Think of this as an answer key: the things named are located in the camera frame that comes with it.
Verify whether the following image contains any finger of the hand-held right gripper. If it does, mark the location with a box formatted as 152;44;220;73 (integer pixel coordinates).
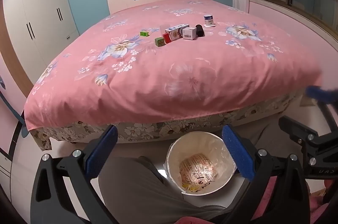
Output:
278;115;321;147
306;85;338;135

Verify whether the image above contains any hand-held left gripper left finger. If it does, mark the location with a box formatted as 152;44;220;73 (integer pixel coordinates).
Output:
30;124;119;224

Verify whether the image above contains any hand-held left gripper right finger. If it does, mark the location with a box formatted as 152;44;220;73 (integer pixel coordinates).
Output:
222;124;311;224

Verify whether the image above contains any white round trash bin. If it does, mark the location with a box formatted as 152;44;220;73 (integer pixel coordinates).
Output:
164;131;237;197

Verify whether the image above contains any white box with label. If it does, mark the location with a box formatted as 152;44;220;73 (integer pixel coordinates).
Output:
183;27;197;40

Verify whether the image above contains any printed orange snack wrapper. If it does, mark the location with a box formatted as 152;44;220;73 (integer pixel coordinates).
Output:
180;153;215;185

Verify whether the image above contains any person's pink top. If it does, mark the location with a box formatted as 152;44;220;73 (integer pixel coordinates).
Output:
169;215;219;224

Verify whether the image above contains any white cabinet with dark trim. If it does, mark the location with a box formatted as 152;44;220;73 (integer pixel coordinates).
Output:
0;92;29;182

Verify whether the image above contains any pink floral duvet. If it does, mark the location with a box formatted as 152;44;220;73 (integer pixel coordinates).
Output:
24;0;324;132

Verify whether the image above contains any white blue carton box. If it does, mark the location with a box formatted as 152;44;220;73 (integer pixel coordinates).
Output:
165;24;190;41

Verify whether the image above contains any white wardrobe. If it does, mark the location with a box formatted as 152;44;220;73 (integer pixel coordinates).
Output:
3;0;80;77

